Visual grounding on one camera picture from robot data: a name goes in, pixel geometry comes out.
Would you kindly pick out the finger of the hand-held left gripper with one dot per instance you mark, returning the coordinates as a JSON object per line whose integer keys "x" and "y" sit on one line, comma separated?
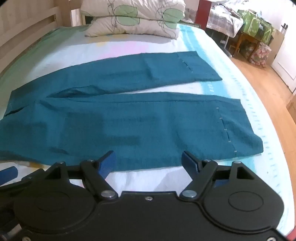
{"x": 8, "y": 172}

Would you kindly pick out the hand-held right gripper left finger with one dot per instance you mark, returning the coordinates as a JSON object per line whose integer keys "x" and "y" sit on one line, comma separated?
{"x": 108, "y": 163}

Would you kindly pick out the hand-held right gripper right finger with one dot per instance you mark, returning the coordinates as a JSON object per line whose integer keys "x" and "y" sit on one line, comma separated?
{"x": 187, "y": 162}

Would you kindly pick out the teal pants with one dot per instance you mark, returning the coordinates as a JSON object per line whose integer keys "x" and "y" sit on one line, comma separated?
{"x": 138, "y": 129}

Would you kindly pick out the pastel printed bed sheet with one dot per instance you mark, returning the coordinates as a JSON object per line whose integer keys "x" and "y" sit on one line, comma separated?
{"x": 104, "y": 49}

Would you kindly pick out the floral storage box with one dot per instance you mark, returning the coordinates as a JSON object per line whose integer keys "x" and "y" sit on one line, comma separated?
{"x": 261, "y": 55}

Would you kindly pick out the wooden side table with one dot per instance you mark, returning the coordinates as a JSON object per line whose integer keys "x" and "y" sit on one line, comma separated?
{"x": 242, "y": 44}

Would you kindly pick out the green leaf print pillow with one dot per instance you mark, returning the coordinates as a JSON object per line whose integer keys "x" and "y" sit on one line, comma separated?
{"x": 143, "y": 9}
{"x": 138, "y": 27}

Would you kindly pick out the white door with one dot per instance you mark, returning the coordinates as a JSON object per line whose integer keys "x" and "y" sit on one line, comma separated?
{"x": 285, "y": 62}

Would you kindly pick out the wooden bed headboard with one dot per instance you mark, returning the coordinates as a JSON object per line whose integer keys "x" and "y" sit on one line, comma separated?
{"x": 23, "y": 30}

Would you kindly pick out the white checked table cloth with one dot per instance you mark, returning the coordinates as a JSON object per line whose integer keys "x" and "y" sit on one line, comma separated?
{"x": 222, "y": 19}

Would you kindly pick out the red board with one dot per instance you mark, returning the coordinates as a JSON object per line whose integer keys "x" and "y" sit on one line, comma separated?
{"x": 203, "y": 11}

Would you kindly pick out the green floral cloth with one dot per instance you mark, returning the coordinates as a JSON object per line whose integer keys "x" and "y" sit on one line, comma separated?
{"x": 254, "y": 23}

